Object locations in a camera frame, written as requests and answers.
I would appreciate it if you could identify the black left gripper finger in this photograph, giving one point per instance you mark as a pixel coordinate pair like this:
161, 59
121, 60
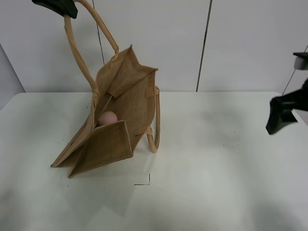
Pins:
61, 7

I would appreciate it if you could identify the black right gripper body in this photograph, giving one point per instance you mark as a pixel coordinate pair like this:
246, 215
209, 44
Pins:
296, 90

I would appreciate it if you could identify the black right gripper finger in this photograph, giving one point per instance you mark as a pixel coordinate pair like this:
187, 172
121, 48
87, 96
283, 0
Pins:
280, 114

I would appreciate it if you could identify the brown linen tote bag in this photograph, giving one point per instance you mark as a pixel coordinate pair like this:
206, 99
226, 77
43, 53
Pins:
123, 86

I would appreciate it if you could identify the pink peach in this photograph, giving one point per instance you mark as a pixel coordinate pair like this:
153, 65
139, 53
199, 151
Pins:
107, 118

